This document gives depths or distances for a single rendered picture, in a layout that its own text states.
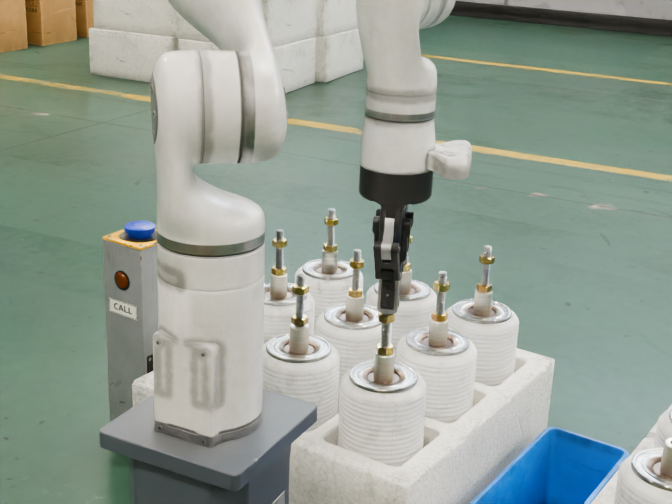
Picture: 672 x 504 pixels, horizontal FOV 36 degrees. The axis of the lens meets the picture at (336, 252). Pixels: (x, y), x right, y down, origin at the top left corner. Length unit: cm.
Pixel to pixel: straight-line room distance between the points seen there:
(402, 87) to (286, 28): 294
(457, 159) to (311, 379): 32
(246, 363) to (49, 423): 73
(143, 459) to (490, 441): 49
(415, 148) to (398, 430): 31
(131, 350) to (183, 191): 61
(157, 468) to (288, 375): 28
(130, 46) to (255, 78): 334
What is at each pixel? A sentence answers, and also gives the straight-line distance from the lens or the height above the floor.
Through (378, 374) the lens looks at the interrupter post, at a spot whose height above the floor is 26.
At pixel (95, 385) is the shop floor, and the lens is 170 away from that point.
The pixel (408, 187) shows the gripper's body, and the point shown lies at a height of 48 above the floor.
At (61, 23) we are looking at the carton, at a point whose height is 9.
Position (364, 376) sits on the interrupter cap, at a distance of 115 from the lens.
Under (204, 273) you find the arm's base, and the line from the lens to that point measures 86.
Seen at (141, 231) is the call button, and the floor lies 33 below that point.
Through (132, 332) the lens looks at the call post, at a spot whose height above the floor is 19.
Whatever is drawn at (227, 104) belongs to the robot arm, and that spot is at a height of 60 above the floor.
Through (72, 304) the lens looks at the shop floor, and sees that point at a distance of 201.
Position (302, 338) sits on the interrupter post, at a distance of 120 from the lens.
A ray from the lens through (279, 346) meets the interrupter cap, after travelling 122.
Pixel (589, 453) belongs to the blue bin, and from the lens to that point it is 137.
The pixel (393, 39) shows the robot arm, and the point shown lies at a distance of 101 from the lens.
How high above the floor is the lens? 76
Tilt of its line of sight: 20 degrees down
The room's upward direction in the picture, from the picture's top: 2 degrees clockwise
